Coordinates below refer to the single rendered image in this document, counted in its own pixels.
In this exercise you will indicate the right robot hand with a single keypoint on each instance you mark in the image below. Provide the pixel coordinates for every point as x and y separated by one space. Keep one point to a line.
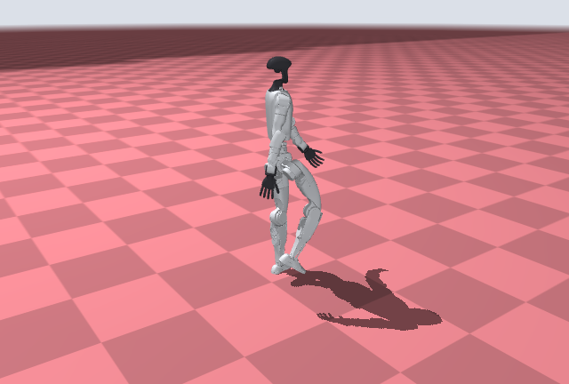
269 183

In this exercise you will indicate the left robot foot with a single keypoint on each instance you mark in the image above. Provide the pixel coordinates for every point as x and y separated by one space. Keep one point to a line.
277 269

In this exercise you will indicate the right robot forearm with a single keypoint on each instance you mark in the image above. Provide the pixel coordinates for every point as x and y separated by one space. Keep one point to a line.
274 151

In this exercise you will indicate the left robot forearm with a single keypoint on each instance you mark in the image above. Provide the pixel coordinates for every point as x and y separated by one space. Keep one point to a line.
297 139

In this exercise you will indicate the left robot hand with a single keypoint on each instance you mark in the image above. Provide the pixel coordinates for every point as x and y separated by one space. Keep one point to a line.
309 154

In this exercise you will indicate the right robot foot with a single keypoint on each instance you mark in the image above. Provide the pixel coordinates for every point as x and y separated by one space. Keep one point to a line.
286 259

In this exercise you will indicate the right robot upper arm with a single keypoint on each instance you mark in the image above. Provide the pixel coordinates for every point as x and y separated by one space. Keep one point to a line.
282 105

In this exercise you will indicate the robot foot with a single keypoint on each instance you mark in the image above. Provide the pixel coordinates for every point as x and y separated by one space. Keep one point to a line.
277 269
286 259

